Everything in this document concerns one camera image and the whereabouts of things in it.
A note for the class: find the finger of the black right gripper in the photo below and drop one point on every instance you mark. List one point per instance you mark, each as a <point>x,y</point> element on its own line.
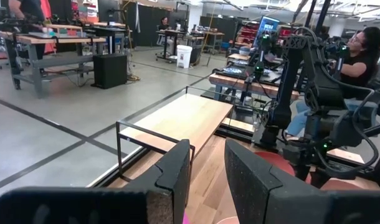
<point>302,161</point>

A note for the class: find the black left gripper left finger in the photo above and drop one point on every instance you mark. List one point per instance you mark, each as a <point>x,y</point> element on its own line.
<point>84,205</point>

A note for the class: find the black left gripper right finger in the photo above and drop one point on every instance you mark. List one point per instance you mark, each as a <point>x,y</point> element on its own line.
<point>302,205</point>

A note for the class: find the orange plate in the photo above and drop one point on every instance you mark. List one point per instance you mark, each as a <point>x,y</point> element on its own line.
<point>271,160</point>

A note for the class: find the terracotta plate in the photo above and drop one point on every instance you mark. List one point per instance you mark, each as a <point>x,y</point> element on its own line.
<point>342,185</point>

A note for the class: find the pale peach plate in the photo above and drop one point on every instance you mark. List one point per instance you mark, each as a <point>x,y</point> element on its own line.
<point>229,221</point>

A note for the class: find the magenta plate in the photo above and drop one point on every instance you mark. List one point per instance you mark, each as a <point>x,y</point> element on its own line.
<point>186,219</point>

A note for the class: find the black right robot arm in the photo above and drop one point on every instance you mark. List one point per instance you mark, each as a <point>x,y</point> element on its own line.
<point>288,93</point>

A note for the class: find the black background robot arm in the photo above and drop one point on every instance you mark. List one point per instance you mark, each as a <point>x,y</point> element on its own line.
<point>259,62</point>
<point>12,20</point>

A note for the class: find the person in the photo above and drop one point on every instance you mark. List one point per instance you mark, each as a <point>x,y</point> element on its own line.
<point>164,23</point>
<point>361,65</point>
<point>31,9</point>

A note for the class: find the blue screen monitor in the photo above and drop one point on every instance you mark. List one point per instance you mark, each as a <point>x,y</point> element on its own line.
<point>268,26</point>

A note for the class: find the black computer tower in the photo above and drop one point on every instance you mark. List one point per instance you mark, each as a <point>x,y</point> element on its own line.
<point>110,71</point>

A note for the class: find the white bin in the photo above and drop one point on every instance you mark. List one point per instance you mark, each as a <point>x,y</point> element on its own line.
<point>184,57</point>

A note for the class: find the wooden top grey workbench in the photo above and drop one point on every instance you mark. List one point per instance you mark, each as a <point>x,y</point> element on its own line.
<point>37,40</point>

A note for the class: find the black desk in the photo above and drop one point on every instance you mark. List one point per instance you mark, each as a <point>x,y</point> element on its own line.
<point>109,31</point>

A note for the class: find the black partition panel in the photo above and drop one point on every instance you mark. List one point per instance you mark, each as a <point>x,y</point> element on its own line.
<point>149,25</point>

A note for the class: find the black aluminium rig frame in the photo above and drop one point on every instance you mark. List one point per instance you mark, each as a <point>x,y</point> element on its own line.
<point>233,134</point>

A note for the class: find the wooden shelf black metal frame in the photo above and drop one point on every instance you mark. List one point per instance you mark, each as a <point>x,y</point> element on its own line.
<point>183,118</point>

